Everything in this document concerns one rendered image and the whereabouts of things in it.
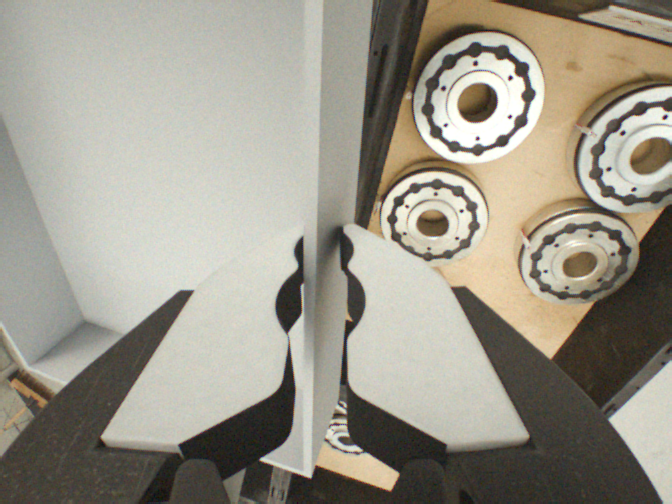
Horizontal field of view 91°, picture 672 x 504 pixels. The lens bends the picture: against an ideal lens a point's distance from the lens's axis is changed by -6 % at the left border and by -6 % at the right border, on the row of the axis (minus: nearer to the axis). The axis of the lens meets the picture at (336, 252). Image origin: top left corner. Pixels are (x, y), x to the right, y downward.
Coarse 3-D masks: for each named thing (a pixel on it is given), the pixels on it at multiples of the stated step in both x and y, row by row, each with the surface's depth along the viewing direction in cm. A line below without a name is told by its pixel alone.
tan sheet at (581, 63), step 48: (432, 0) 27; (480, 0) 27; (432, 48) 29; (576, 48) 27; (624, 48) 26; (480, 96) 30; (576, 96) 28; (528, 144) 31; (384, 192) 37; (528, 192) 33; (576, 192) 32; (480, 288) 40; (528, 288) 38; (528, 336) 41
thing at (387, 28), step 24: (384, 0) 20; (624, 0) 17; (648, 0) 17; (384, 24) 21; (384, 48) 23; (384, 72) 22; (360, 168) 26; (360, 192) 27; (648, 360) 28; (624, 384) 30; (600, 408) 32
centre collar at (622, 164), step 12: (636, 132) 25; (648, 132) 25; (660, 132) 25; (624, 144) 26; (636, 144) 26; (624, 156) 26; (624, 168) 27; (660, 168) 26; (624, 180) 28; (636, 180) 27; (648, 180) 27; (660, 180) 26
